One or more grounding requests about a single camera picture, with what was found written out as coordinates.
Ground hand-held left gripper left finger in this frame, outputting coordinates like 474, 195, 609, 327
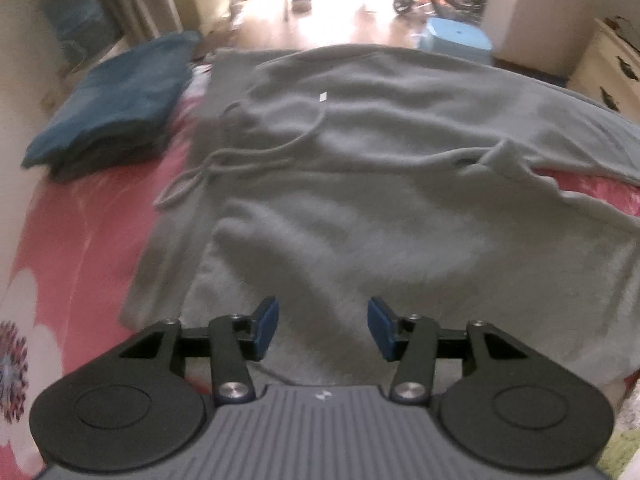
119, 296, 279, 405

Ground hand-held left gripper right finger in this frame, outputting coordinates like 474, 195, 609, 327
367, 296, 528, 403

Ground cream nightstand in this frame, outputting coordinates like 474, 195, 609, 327
567, 17, 640, 123

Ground folded dark blue clothes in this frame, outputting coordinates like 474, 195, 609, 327
21, 30, 203, 182

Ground pink floral blanket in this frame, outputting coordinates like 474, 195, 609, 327
0, 60, 640, 480

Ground light blue plastic stool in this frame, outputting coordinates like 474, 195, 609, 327
419, 16, 493, 57

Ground bluish panel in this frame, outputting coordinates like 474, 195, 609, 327
42, 0, 121, 63

